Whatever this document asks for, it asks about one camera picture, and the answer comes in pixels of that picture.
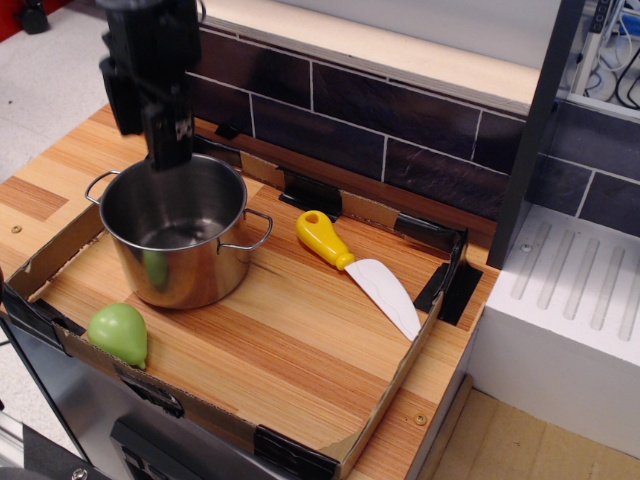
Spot dark grey vertical post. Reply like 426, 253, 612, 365
487, 0, 585, 269

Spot cardboard fence with black tape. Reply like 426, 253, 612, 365
1, 114, 497, 479

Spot black object on floor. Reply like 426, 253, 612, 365
19, 0, 49, 35

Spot white grooved sink drainboard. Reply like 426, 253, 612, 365
487, 206, 639, 365

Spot yellow handled toy knife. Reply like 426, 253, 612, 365
296, 210, 422, 341

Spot stainless steel pot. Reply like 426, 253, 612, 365
85, 154, 273, 309

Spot green toy pear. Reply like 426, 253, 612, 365
87, 303, 148, 370

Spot cables behind shelf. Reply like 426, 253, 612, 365
574, 0, 640, 109

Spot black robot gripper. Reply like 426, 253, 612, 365
97, 1, 201, 171

